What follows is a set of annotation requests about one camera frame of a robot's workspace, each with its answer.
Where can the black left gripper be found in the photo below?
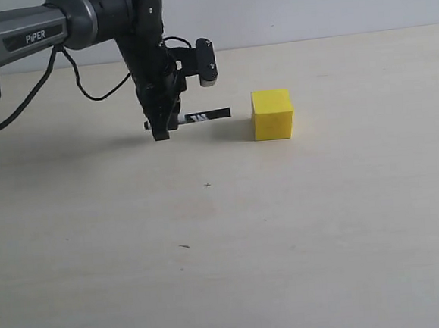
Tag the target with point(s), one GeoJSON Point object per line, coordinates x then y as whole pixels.
{"type": "Point", "coordinates": [158, 88]}

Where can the yellow foam cube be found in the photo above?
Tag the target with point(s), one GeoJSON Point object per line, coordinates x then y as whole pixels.
{"type": "Point", "coordinates": [272, 114]}

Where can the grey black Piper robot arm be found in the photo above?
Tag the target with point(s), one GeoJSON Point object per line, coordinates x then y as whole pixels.
{"type": "Point", "coordinates": [135, 25]}

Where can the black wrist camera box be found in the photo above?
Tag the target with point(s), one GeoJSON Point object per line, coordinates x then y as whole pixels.
{"type": "Point", "coordinates": [198, 61]}

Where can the black and white marker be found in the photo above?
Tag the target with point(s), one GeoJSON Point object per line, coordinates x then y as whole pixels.
{"type": "Point", "coordinates": [203, 116]}

